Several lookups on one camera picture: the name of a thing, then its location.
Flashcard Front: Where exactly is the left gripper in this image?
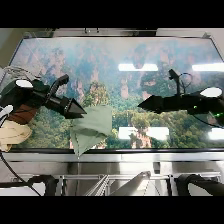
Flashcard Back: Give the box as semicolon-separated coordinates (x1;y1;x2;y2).
42;93;73;116

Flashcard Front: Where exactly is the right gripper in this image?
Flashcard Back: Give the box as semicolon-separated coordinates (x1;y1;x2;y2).
155;94;188;114

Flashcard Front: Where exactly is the pale green garment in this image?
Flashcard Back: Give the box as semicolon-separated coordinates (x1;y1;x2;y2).
69;105;114;159

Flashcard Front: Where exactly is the brown garment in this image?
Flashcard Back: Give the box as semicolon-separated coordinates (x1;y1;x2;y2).
7;103;42;126

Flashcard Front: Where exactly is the cream garment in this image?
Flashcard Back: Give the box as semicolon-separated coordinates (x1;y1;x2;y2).
0;119;34;153

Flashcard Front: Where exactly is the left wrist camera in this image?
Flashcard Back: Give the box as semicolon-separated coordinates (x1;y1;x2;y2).
44;73;70;105

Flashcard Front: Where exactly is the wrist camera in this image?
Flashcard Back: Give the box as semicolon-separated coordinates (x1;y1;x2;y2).
167;68;183;98
44;73;70;105

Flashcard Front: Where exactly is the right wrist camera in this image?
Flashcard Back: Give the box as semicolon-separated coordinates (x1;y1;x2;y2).
167;68;183;98

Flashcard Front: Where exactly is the black cable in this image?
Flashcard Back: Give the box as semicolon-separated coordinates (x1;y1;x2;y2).
179;72;194;94
0;151;42;197

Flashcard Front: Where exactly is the silver frame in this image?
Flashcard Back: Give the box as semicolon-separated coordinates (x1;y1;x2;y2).
0;27;224;197

